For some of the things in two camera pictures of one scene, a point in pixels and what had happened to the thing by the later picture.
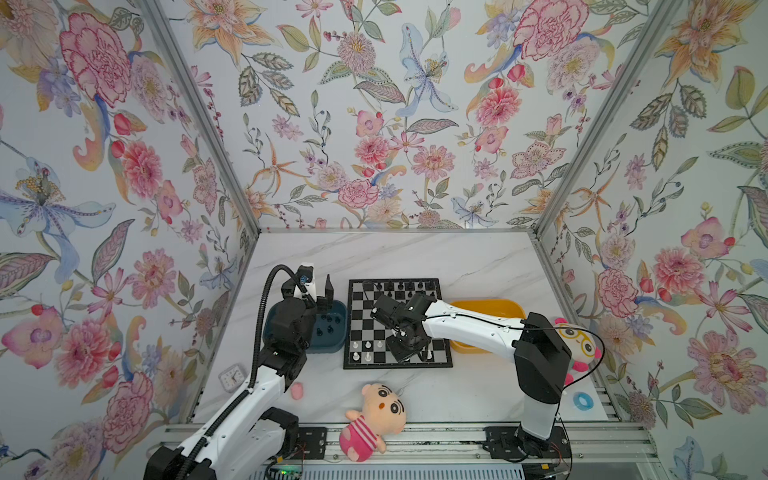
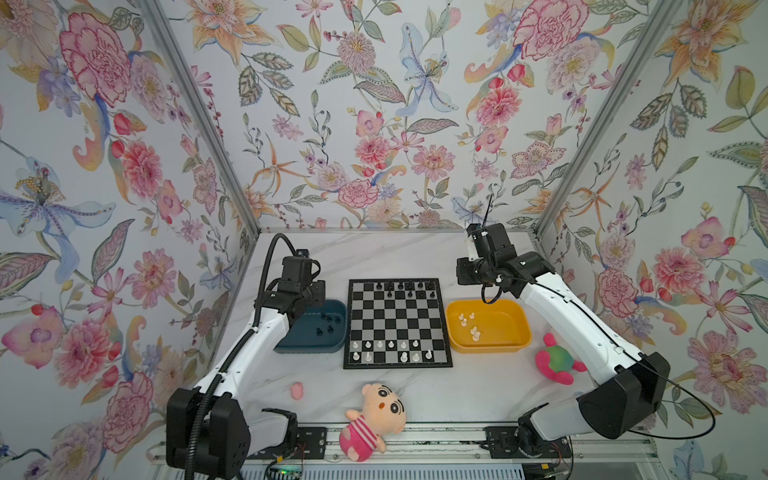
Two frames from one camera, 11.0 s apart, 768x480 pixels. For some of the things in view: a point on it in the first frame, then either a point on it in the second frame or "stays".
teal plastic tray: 330,330 stays
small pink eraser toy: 297,391 stays
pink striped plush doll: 383,415 stays
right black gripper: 389,312 to 471,271
